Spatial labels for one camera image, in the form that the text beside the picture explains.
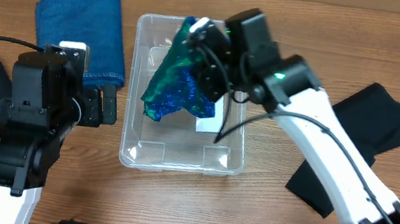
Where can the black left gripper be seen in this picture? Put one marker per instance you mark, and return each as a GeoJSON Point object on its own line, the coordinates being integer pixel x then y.
{"type": "Point", "coordinates": [93, 114]}

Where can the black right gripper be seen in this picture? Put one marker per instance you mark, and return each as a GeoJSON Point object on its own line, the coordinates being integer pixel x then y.
{"type": "Point", "coordinates": [208, 75]}

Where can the sparkly blue green cloth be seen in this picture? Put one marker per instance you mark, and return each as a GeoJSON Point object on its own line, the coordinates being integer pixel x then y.
{"type": "Point", "coordinates": [172, 87]}

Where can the black garment long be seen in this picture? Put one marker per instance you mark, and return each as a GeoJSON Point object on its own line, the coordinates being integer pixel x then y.
{"type": "Point", "coordinates": [305, 185]}

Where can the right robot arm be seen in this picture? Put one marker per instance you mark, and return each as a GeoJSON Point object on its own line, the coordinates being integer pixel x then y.
{"type": "Point", "coordinates": [244, 57]}

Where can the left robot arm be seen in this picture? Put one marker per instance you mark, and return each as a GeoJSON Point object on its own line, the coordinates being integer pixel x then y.
{"type": "Point", "coordinates": [48, 100]}

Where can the clear plastic storage container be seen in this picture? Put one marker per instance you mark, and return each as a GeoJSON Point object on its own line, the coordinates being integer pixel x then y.
{"type": "Point", "coordinates": [172, 143]}

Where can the white label in container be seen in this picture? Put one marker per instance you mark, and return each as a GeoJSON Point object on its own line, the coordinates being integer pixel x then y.
{"type": "Point", "coordinates": [212, 124]}

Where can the blue denim folded cloth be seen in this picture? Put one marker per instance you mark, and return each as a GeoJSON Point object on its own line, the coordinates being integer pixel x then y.
{"type": "Point", "coordinates": [98, 24]}

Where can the black folded cloth right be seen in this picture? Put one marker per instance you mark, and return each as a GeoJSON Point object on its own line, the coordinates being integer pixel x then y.
{"type": "Point", "coordinates": [371, 118]}

